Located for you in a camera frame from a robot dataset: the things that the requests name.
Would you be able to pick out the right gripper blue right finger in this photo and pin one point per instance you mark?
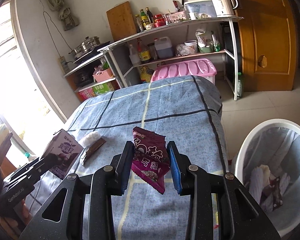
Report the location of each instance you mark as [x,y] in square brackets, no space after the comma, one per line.
[177,168]

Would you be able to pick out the white metal shelf rack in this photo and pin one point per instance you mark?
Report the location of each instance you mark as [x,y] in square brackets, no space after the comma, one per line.
[177,49]

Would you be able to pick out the purple drink carton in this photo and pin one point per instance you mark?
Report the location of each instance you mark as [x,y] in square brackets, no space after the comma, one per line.
[66,148]

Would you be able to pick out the clear plastic storage container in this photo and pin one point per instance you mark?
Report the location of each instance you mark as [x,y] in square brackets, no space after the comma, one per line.
[200,9]

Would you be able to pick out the dark vinegar jug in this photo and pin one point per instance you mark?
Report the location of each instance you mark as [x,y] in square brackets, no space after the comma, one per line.
[163,47]

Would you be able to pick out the green glass bottle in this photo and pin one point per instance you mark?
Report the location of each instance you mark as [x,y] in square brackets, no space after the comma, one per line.
[240,85]

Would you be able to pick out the white electric kettle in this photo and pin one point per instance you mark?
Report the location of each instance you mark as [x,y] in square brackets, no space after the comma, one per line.
[225,8]

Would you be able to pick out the magenta snack bag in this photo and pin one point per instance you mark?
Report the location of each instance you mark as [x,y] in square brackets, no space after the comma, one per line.
[150,162]

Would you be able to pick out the steel steamer pot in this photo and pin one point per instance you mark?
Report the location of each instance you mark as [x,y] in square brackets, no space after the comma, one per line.
[86,46]

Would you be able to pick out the brown foil wrapper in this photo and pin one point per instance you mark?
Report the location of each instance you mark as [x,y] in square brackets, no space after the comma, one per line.
[91,150]

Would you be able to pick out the colourful cardboard box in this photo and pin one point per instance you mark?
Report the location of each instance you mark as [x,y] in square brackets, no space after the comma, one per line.
[97,90]

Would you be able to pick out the wooden door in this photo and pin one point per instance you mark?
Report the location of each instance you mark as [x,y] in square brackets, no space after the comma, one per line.
[269,44]

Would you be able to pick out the white trash bin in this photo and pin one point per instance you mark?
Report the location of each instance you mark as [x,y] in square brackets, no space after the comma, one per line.
[274,143]

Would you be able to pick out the wooden cutting board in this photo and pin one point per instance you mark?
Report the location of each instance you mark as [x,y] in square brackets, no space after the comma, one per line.
[121,21]

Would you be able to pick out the blue plaid tablecloth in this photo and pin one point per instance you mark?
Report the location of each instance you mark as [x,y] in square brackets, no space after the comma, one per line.
[85,204]

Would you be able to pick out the soy sauce bottle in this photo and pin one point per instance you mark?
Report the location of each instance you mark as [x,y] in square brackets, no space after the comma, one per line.
[143,51]

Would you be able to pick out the left hand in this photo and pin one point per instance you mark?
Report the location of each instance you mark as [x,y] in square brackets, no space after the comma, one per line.
[14,227]

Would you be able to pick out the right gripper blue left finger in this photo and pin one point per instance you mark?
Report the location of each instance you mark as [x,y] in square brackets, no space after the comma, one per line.
[124,167]

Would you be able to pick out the pink plastic basket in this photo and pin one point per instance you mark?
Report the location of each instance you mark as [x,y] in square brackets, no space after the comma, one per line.
[102,75]

